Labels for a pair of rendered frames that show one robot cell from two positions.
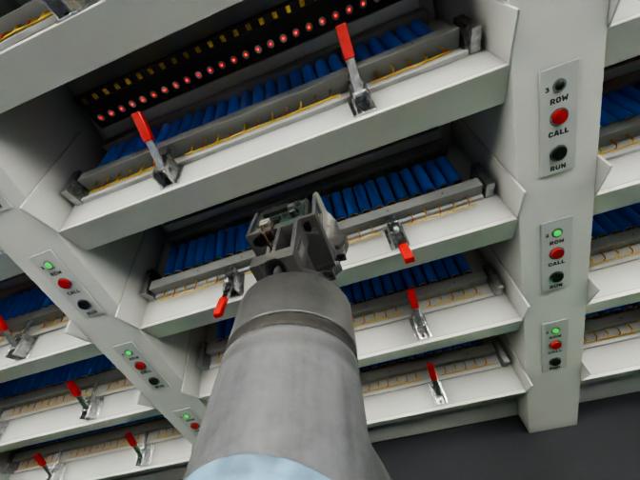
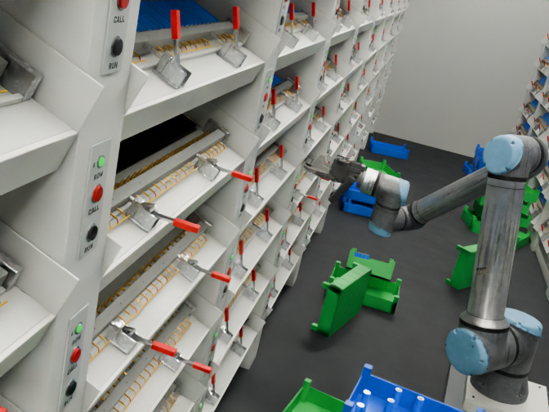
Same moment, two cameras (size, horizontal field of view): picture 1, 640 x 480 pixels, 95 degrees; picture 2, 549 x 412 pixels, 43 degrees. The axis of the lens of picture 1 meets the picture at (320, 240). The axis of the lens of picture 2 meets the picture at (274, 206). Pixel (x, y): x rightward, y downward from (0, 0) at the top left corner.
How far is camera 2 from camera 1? 2.52 m
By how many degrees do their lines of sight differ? 82
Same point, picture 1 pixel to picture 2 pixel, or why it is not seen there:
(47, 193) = not seen: hidden behind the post
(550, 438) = (297, 284)
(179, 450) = (246, 338)
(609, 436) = (305, 277)
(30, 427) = (233, 323)
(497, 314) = (305, 214)
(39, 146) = not seen: hidden behind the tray
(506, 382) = (293, 255)
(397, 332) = (294, 226)
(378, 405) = (278, 278)
